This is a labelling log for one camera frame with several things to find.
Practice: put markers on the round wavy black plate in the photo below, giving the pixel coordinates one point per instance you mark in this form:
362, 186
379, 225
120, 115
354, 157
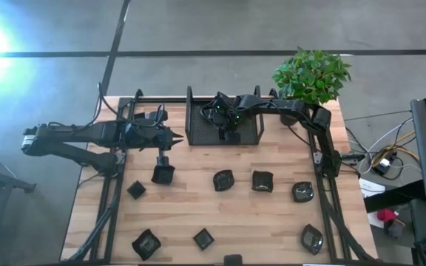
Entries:
223, 180

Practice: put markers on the green potted plant black pot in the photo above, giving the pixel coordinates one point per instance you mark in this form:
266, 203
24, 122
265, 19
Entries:
309, 77

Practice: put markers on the black power strip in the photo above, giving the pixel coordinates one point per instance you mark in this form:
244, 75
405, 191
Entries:
351, 158

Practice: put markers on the oval black plate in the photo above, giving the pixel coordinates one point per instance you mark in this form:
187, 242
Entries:
311, 239

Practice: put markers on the large wavy black plate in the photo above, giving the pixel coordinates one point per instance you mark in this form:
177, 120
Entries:
146, 244

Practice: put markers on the black table-level camera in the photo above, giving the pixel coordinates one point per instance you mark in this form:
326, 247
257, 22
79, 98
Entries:
232, 259

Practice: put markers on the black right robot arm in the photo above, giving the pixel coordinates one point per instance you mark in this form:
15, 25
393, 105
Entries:
290, 105

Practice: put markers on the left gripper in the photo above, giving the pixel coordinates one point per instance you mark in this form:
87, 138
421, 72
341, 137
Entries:
150, 136

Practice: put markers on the square wavy black plate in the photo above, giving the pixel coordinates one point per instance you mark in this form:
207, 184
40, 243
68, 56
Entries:
262, 181

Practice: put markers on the small red object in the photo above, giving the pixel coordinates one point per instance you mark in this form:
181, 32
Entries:
386, 215

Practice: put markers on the small black object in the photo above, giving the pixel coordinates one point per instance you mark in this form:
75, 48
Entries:
394, 229

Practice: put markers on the black and white power adapter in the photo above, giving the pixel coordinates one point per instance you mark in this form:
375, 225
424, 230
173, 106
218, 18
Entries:
383, 165

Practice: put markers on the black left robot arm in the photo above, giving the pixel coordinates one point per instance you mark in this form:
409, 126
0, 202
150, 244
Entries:
69, 134

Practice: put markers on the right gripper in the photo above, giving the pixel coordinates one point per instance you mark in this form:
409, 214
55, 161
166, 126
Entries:
228, 118

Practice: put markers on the white paper sheet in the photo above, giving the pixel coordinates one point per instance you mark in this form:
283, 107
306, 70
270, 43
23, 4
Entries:
370, 186

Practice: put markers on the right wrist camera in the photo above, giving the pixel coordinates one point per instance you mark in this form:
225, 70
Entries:
222, 101

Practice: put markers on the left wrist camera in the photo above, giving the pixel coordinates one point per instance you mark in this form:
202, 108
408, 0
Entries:
159, 115

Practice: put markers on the rounded square black plate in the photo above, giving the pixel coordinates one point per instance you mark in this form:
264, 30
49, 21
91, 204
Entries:
302, 191

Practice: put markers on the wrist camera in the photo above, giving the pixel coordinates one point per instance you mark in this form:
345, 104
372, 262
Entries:
159, 115
222, 101

